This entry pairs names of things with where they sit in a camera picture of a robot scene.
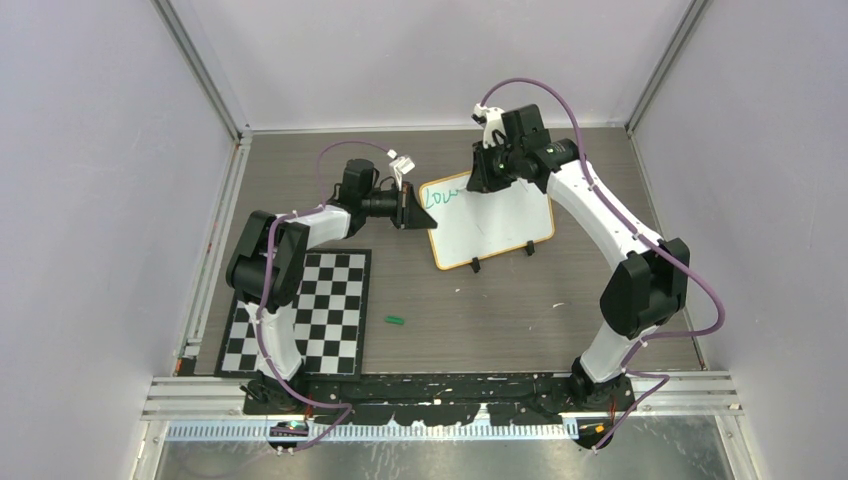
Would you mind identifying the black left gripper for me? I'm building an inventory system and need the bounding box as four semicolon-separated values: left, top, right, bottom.
363;182;438;231

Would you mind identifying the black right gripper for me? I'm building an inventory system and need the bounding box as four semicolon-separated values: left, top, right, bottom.
468;137;522;194

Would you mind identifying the yellow framed whiteboard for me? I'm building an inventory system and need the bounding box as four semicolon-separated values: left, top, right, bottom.
418;171;555;271

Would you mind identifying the black white chessboard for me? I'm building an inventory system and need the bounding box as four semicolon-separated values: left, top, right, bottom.
214;249;372;381

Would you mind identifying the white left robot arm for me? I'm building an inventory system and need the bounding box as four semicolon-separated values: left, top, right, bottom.
225;156;437;414

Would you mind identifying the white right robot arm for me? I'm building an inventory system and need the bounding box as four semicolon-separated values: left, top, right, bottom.
467;104;690;411

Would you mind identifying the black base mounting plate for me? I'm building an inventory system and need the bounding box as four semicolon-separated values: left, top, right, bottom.
240;373;634;426

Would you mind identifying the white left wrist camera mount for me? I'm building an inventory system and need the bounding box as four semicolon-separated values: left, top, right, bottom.
386;149;416;190

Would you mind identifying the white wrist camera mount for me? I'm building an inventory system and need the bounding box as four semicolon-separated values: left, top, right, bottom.
386;149;416;190
472;103;507;149

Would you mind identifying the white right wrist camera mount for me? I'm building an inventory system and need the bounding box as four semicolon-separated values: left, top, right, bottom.
472;103;507;149

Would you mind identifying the aluminium front rail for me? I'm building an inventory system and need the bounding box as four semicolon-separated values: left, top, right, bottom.
142;372;744;443

